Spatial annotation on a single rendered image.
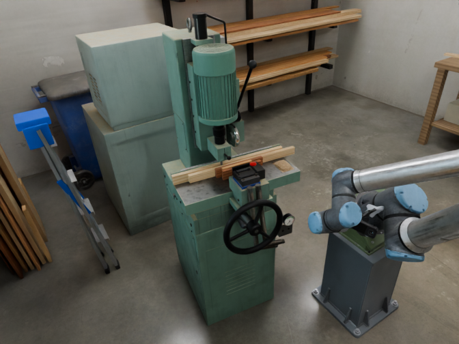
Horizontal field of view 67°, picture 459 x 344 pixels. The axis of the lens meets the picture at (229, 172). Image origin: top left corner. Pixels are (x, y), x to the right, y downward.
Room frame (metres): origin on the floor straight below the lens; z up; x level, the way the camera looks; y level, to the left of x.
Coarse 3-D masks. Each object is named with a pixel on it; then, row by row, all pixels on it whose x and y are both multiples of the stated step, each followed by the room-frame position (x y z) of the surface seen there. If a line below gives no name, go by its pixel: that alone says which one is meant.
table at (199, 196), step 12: (264, 168) 1.48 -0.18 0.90; (276, 168) 1.48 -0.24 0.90; (204, 180) 1.40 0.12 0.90; (216, 180) 1.40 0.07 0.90; (228, 180) 1.39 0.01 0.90; (276, 180) 1.39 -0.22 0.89; (288, 180) 1.42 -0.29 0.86; (180, 192) 1.31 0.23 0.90; (192, 192) 1.31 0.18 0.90; (204, 192) 1.30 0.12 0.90; (216, 192) 1.30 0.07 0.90; (228, 192) 1.29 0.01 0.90; (180, 204) 1.29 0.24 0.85; (192, 204) 1.23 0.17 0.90; (204, 204) 1.25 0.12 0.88; (216, 204) 1.27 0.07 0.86
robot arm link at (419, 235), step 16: (448, 208) 0.94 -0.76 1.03; (384, 224) 1.16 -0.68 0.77; (400, 224) 1.08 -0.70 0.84; (416, 224) 1.02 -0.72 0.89; (432, 224) 0.95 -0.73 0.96; (448, 224) 0.89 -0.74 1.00; (400, 240) 1.03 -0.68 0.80; (416, 240) 0.99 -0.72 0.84; (432, 240) 0.94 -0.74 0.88; (448, 240) 0.91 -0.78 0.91; (400, 256) 1.00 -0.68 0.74; (416, 256) 0.98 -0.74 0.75
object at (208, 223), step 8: (232, 152) 1.84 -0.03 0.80; (176, 160) 1.78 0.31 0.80; (168, 168) 1.70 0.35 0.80; (176, 168) 1.70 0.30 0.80; (184, 168) 1.69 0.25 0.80; (168, 176) 1.62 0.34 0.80; (256, 208) 1.35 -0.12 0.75; (264, 208) 1.37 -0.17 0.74; (272, 208) 1.38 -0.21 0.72; (192, 216) 1.26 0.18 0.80; (208, 216) 1.25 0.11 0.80; (216, 216) 1.27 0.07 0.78; (224, 216) 1.28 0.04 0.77; (192, 224) 1.25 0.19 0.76; (200, 224) 1.24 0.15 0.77; (208, 224) 1.25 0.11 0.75; (216, 224) 1.27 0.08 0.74; (224, 224) 1.28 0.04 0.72; (200, 232) 1.24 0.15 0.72
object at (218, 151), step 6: (210, 138) 1.52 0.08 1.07; (210, 144) 1.48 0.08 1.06; (216, 144) 1.45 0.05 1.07; (228, 144) 1.44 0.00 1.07; (210, 150) 1.49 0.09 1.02; (216, 150) 1.42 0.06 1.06; (222, 150) 1.41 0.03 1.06; (228, 150) 1.42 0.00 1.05; (216, 156) 1.42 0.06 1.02; (222, 156) 1.41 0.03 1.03
